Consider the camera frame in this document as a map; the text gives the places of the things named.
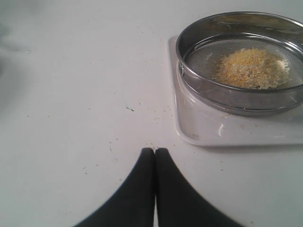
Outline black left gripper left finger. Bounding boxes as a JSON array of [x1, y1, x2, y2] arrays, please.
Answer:
[[76, 148, 155, 227]]

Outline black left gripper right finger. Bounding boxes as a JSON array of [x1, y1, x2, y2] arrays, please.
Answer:
[[155, 148, 240, 227]]

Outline yellow grain powder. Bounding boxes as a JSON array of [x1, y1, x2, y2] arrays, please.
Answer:
[[212, 48, 290, 89]]

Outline round steel mesh sieve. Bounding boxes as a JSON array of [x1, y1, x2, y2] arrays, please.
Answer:
[[176, 11, 303, 116]]

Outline white rectangular tray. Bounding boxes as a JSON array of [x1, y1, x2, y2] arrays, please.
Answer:
[[168, 36, 303, 147]]

